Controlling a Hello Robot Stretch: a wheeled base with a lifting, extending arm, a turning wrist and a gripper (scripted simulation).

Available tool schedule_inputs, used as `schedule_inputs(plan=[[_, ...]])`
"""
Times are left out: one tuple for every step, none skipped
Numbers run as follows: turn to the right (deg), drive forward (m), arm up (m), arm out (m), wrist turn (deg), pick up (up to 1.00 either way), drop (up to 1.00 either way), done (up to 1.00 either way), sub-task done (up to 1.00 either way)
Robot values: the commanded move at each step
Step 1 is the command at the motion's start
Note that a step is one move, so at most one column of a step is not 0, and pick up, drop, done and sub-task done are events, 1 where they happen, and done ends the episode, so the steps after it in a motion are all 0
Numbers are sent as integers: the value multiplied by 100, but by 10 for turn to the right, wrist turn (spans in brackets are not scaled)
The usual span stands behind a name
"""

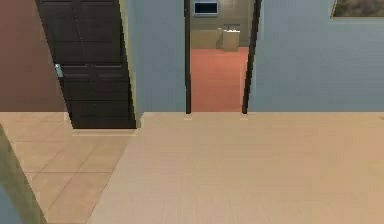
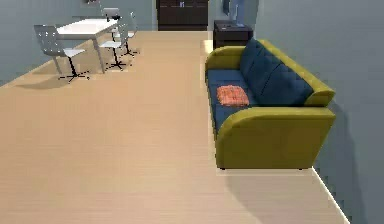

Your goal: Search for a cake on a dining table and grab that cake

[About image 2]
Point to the olive and blue sofa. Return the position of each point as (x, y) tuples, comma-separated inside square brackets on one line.
[(273, 140)]

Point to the dark brown cabinet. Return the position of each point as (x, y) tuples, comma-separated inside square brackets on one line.
[(182, 15)]

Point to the grey swivel chair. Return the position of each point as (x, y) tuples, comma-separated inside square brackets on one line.
[(132, 28), (53, 43), (110, 12), (118, 41)]

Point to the orange checked cushion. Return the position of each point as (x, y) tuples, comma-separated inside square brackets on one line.
[(232, 95)]

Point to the small dark table object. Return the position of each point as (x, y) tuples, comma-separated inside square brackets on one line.
[(116, 16)]

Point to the dark brown side table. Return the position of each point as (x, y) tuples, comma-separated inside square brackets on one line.
[(230, 35)]

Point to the white dining table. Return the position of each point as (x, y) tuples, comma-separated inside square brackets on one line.
[(87, 28)]

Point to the pale flat item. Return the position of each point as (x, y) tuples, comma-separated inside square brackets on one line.
[(235, 25)]

